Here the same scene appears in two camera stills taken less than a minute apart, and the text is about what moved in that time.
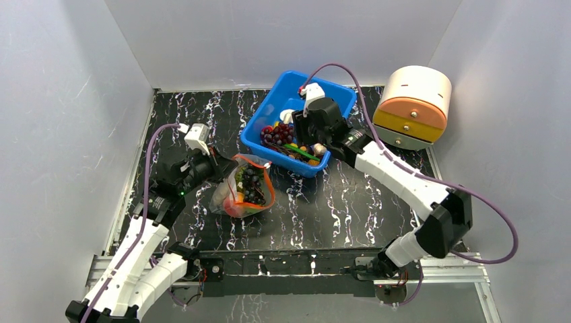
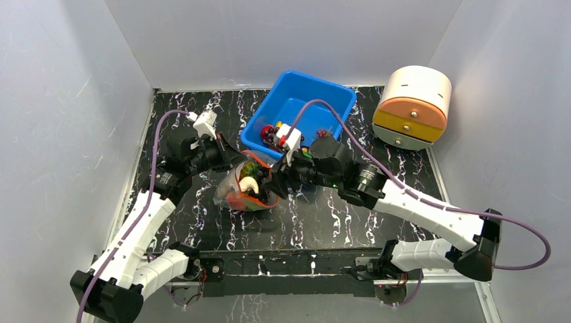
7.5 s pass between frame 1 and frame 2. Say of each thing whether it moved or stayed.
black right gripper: moved
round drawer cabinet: stayed
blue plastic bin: stayed
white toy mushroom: moved
